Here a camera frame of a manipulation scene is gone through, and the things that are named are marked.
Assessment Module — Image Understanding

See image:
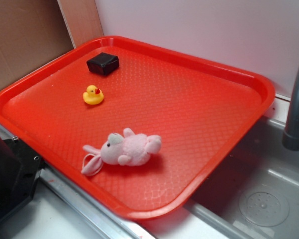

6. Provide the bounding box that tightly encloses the red plastic tray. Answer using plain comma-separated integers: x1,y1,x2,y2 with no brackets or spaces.
0,36,275,221

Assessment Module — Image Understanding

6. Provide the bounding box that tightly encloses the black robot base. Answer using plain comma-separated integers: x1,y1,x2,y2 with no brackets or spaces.
0,137,43,223

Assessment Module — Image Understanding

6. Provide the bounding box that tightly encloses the grey sink basin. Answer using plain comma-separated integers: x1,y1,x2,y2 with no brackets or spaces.
143,118,299,239

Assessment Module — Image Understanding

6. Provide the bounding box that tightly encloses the black wrapped block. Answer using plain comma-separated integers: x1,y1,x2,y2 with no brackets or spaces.
86,52,120,76

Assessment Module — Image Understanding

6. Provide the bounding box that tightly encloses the brown cardboard panel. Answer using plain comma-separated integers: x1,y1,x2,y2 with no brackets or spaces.
0,0,104,97

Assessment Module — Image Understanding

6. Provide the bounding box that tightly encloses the pink plush bunny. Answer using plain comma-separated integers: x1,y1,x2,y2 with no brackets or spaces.
81,128,162,176

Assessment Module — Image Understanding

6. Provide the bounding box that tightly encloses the yellow rubber duck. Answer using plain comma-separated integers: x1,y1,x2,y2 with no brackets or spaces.
82,85,104,105

